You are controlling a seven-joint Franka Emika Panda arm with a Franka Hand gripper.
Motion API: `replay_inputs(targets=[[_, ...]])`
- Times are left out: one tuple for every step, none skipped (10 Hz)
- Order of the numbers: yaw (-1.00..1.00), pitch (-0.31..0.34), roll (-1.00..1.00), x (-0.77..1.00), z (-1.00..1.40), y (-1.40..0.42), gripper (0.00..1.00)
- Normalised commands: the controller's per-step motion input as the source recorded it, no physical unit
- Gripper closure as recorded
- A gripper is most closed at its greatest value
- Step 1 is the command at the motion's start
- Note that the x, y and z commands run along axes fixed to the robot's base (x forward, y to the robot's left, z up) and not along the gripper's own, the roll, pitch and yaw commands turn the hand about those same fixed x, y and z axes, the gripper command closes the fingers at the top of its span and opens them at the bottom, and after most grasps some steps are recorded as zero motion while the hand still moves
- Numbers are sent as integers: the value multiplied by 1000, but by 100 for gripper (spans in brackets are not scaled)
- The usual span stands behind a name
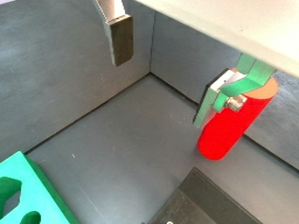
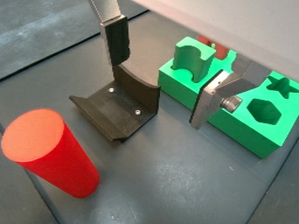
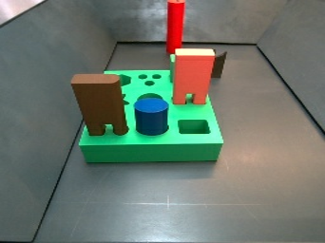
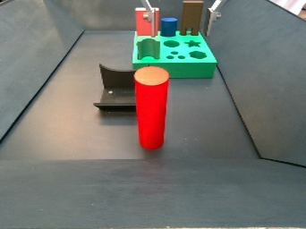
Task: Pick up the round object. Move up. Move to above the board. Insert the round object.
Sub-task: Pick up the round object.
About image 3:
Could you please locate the red cylinder peg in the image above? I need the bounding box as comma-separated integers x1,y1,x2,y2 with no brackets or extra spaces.
166,0,186,53

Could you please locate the green shape sorter board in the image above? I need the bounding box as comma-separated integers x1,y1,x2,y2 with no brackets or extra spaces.
79,70,223,162

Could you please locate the blue cylinder peg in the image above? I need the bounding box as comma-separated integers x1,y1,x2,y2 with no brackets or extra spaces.
135,98,168,136

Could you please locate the brown arch block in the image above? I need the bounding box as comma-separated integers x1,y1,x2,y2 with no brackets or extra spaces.
71,74,128,136

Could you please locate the salmon arch block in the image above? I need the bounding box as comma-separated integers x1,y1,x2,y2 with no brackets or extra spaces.
172,48,214,104

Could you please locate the small green block behind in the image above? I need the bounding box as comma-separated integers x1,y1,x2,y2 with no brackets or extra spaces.
170,54,175,83

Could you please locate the dark brown block behind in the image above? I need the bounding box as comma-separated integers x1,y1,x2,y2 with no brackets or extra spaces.
212,52,227,78

